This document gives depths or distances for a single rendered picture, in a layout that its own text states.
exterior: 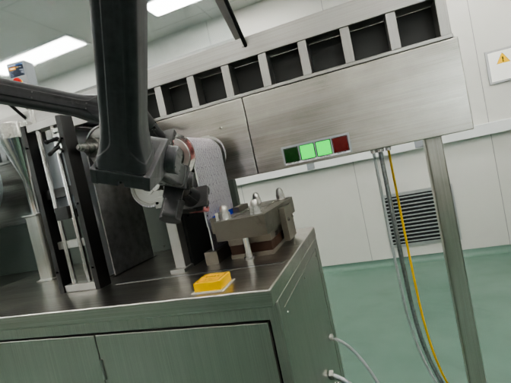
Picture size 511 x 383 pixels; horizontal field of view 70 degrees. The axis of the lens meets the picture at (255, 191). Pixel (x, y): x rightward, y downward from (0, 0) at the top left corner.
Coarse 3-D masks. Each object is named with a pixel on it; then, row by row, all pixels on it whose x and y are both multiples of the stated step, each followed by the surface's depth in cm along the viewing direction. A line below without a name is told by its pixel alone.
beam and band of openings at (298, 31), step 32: (384, 0) 121; (416, 0) 119; (288, 32) 132; (320, 32) 128; (352, 32) 132; (384, 32) 129; (416, 32) 126; (448, 32) 117; (192, 64) 144; (224, 64) 140; (256, 64) 144; (288, 64) 140; (320, 64) 137; (352, 64) 127; (160, 96) 150; (192, 96) 146; (224, 96) 149
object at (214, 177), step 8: (200, 168) 116; (208, 168) 121; (216, 168) 127; (224, 168) 135; (200, 176) 115; (208, 176) 120; (216, 176) 126; (224, 176) 133; (200, 184) 114; (208, 184) 119; (216, 184) 125; (224, 184) 132; (216, 192) 124; (224, 192) 130; (208, 200) 117; (216, 200) 123; (224, 200) 129; (216, 208) 121; (208, 216) 115; (208, 224) 114
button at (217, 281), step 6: (204, 276) 91; (210, 276) 90; (216, 276) 89; (222, 276) 87; (228, 276) 89; (198, 282) 86; (204, 282) 86; (210, 282) 85; (216, 282) 84; (222, 282) 86; (228, 282) 89; (198, 288) 86; (204, 288) 86; (210, 288) 85; (216, 288) 85; (222, 288) 85
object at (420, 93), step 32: (384, 64) 123; (416, 64) 120; (448, 64) 118; (256, 96) 137; (288, 96) 134; (320, 96) 131; (352, 96) 127; (384, 96) 124; (416, 96) 121; (448, 96) 119; (192, 128) 147; (224, 128) 143; (256, 128) 139; (288, 128) 135; (320, 128) 132; (352, 128) 129; (384, 128) 126; (416, 128) 123; (448, 128) 120; (256, 160) 140; (320, 160) 133
